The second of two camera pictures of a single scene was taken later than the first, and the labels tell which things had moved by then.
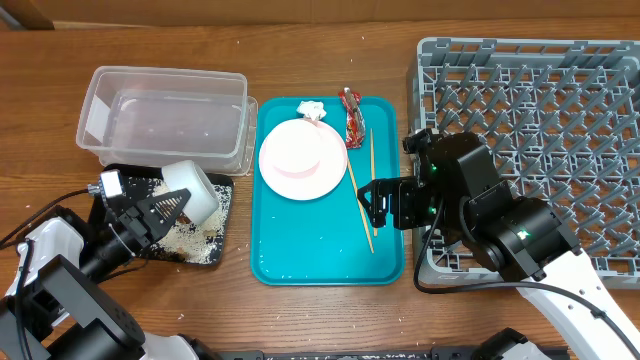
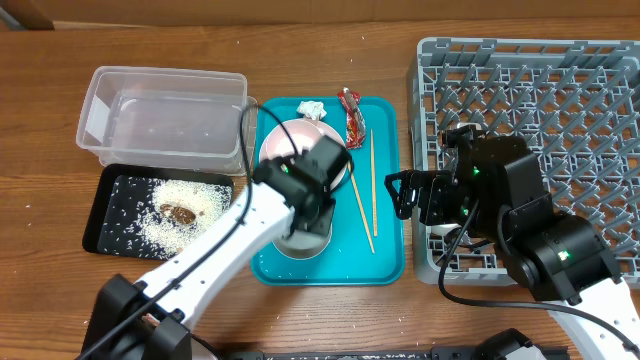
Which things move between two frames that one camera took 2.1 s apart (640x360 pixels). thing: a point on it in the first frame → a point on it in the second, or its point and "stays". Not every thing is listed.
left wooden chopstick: x=363 y=212 stays
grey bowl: x=179 y=176 → x=304 y=245
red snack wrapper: x=355 y=120 stays
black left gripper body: x=124 y=241 → x=319 y=221
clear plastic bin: x=151 y=116 stays
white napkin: x=312 y=109 stays
